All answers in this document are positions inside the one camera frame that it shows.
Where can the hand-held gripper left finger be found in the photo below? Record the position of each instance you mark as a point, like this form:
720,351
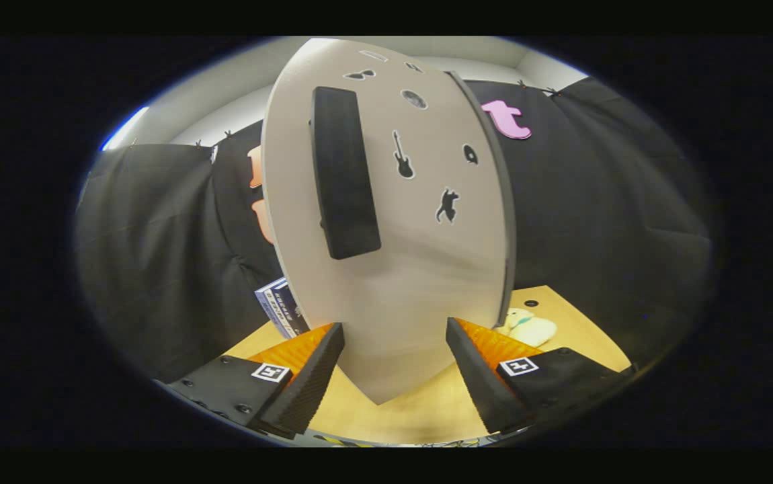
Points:
316,376

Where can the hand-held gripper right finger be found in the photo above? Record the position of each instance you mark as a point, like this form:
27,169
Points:
477,380

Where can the beige cabinet door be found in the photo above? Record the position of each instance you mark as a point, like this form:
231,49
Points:
427,282

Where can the yellow plush toy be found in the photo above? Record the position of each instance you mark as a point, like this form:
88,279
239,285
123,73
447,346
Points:
534,331

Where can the grey cabinet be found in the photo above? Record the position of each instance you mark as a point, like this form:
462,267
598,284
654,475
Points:
509,222

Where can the black backdrop cloth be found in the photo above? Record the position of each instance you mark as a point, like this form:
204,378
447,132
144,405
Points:
158,255

